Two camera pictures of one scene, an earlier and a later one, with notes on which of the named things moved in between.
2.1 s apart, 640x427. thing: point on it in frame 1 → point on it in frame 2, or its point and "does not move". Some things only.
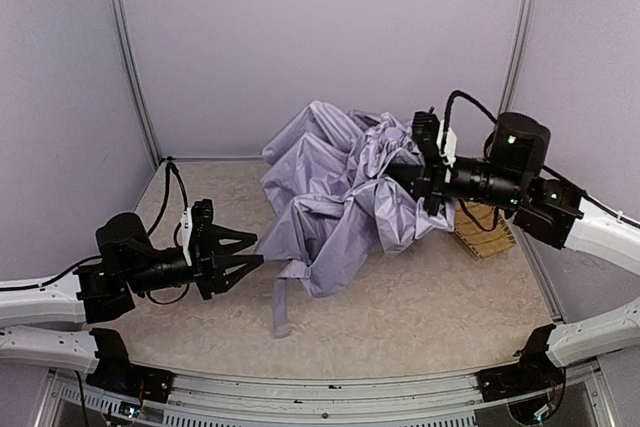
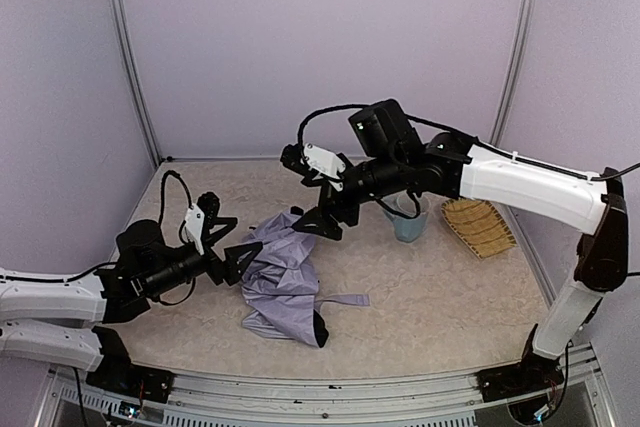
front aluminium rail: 433,398 does not move
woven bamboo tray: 482,227 does not move
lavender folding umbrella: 329,208 → 282,289
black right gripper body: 431,167 → 331,197
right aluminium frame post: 524,38 does not move
